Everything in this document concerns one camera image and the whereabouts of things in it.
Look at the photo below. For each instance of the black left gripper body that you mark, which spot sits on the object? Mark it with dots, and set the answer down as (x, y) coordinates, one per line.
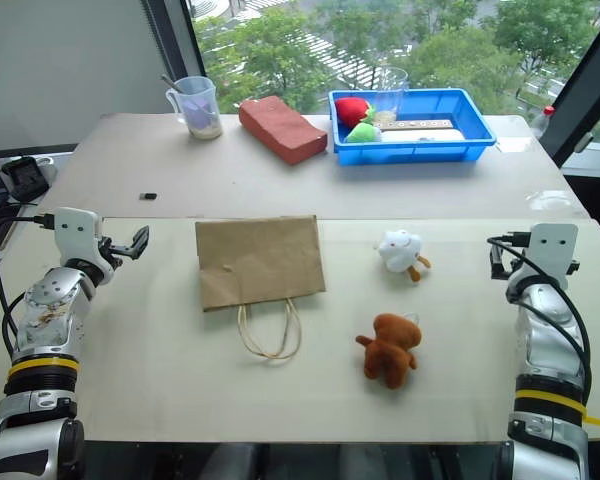
(108, 248)

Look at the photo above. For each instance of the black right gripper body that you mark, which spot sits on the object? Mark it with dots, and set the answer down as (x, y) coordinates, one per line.
(498, 264)

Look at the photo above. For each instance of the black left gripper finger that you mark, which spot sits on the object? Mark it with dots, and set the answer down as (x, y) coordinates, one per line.
(130, 251)
(142, 235)

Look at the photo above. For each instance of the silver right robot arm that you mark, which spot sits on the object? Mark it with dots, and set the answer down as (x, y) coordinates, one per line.
(547, 350)

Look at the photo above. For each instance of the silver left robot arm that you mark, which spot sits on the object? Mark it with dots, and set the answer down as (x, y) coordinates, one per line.
(45, 320)

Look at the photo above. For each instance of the brown paper bag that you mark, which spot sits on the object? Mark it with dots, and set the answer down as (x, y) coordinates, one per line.
(260, 262)

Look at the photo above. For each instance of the small black usb stick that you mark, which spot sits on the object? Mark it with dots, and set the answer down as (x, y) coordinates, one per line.
(149, 196)

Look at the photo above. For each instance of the white plush toy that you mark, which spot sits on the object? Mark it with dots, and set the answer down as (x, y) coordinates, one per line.
(399, 250)

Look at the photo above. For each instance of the white mug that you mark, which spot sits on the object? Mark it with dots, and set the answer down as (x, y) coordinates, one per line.
(46, 166)

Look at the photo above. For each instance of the black box device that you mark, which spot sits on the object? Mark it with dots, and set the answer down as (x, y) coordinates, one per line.
(24, 176)

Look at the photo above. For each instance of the brown plush toy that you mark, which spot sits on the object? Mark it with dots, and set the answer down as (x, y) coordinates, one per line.
(391, 350)

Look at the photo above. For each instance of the clear plastic measuring cup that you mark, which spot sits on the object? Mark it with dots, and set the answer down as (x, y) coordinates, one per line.
(196, 107)

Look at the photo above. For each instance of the blue plastic bin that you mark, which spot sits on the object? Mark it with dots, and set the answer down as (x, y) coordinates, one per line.
(420, 145)

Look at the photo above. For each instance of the plastic bottle with red cap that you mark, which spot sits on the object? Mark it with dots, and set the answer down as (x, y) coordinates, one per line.
(542, 120)

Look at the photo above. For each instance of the metal spoon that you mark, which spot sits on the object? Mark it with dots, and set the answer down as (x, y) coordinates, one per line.
(171, 83)

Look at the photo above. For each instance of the wooden strip with dots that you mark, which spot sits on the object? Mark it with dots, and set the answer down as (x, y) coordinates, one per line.
(412, 123)

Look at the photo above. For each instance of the red brick block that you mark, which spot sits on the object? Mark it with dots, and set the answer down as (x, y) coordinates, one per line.
(281, 129)

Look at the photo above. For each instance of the green plush toy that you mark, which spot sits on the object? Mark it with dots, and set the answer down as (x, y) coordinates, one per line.
(364, 133)

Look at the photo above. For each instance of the red plush strawberry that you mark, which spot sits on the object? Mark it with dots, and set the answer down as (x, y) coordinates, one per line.
(351, 110)

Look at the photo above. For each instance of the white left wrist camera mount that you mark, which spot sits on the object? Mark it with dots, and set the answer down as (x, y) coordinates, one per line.
(75, 231)

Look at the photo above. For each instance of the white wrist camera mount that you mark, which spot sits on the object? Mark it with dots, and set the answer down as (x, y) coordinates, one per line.
(75, 231)
(554, 247)

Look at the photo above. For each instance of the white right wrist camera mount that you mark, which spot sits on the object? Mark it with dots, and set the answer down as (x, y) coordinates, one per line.
(554, 247)

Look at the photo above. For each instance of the dark window frame post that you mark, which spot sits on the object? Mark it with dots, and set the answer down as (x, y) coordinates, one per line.
(582, 95)
(172, 55)

